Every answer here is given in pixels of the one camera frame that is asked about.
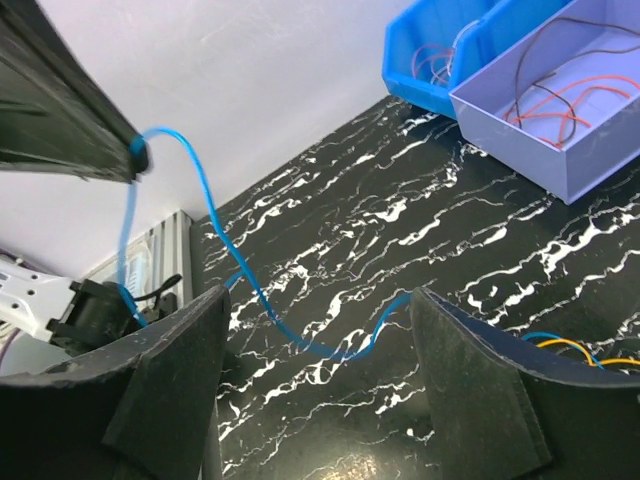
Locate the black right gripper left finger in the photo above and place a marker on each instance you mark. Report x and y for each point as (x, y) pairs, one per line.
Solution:
(142, 407)

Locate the lavender plastic box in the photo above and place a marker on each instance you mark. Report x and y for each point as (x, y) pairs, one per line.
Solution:
(561, 106)

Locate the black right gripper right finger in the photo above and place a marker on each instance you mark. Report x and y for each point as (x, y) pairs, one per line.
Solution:
(503, 408)

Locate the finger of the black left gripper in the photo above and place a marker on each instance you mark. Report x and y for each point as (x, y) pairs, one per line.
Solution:
(54, 117)

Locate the blue plastic bin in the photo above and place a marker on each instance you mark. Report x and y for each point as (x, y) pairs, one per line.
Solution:
(433, 46)

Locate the aluminium frame rail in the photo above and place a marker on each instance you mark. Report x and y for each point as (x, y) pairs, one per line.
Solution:
(158, 254)

